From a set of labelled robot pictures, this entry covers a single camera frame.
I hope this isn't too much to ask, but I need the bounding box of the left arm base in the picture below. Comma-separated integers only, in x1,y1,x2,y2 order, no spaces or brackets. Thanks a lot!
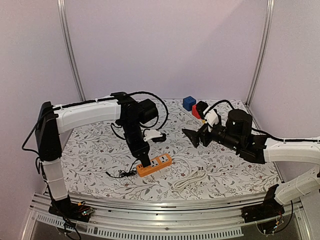
48,195,95,223

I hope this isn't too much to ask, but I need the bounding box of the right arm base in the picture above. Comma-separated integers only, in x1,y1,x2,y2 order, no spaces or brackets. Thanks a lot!
241,184,285,235

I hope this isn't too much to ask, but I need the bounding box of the left aluminium frame post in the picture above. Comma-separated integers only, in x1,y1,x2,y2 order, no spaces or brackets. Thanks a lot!
56,0,86,101

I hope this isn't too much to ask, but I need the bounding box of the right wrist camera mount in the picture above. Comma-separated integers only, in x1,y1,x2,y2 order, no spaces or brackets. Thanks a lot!
195,101,220,128

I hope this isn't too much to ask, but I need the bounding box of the white power strip cable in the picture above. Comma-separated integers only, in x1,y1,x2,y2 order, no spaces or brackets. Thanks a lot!
170,168,208,194

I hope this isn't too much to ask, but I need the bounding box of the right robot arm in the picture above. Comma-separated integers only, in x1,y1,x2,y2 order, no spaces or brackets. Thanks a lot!
182,101,320,218

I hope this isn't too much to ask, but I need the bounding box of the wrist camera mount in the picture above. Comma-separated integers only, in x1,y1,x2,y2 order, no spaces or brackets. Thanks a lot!
195,101,220,128
143,129,167,143

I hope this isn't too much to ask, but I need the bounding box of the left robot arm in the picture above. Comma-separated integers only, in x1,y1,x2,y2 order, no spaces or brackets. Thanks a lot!
31,91,166,217

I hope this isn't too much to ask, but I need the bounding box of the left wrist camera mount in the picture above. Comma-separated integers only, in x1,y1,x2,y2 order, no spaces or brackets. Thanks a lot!
143,129,167,143

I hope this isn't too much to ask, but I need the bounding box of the orange power strip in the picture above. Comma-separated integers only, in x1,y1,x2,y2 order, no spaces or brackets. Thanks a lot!
136,153,172,178

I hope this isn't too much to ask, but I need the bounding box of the black power adapter with cable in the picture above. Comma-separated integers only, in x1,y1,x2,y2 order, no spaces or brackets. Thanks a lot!
105,159,139,179

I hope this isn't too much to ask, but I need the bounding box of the blue cube socket adapter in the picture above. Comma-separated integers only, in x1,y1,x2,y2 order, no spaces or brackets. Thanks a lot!
182,96,196,111

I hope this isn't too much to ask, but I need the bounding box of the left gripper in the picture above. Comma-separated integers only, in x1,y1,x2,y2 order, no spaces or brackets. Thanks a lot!
121,120,151,163

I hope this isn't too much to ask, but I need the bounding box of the aluminium frame post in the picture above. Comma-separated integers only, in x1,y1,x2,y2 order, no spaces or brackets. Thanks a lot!
245,0,275,108
56,0,86,101

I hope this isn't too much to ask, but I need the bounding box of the floral table mat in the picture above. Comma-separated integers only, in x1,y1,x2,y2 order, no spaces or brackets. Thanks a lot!
61,99,281,202

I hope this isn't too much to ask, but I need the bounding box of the front aluminium rail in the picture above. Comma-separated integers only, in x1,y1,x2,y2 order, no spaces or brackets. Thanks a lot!
22,192,312,240

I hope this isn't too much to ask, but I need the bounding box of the right aluminium frame post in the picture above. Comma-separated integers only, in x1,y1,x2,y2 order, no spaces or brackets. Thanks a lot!
245,0,275,108

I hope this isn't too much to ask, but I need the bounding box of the red cube socket adapter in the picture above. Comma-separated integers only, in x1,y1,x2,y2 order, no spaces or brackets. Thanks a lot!
191,104,203,119

